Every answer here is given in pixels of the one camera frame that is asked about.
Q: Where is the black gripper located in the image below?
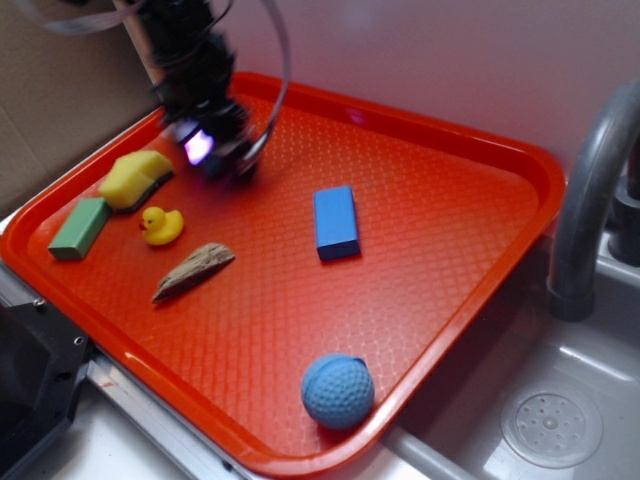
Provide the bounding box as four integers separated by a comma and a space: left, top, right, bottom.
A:
160, 95, 257, 180

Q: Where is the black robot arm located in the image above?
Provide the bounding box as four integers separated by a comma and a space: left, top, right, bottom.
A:
137, 1, 257, 180

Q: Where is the yellow sponge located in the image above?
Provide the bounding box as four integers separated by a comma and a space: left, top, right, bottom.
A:
98, 150, 174, 213

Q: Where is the yellow rubber duck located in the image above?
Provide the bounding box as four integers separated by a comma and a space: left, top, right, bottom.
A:
139, 207, 185, 246

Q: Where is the brown wood piece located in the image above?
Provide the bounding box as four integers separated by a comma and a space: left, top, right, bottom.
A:
151, 242, 236, 304

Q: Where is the blue rectangular block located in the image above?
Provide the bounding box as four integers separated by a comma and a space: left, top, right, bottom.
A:
313, 186, 361, 262

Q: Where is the green rectangular block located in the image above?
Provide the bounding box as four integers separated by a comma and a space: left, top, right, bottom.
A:
48, 198, 112, 260

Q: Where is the brown cardboard panel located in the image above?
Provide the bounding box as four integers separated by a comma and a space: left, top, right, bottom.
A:
1, 1, 159, 217

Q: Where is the red plastic tray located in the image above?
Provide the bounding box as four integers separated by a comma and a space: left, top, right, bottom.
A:
1, 84, 565, 478

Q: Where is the blue dimpled ball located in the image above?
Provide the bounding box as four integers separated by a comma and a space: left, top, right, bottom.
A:
301, 353, 375, 430

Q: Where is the grey toy faucet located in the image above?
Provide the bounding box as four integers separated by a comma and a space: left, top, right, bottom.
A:
547, 79, 639, 322

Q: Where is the grey toy sink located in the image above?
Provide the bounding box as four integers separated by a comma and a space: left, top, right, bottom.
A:
384, 234, 640, 480

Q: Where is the sink drain strainer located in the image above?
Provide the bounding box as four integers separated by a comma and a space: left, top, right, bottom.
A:
500, 382, 603, 469

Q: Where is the grey ribbon cable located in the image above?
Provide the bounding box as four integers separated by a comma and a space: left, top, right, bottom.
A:
41, 0, 293, 176

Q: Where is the black metal bracket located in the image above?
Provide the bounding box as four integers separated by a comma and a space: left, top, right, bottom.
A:
1, 303, 90, 479

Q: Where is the dark faucet handle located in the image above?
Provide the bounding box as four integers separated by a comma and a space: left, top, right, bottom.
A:
609, 146, 639, 267

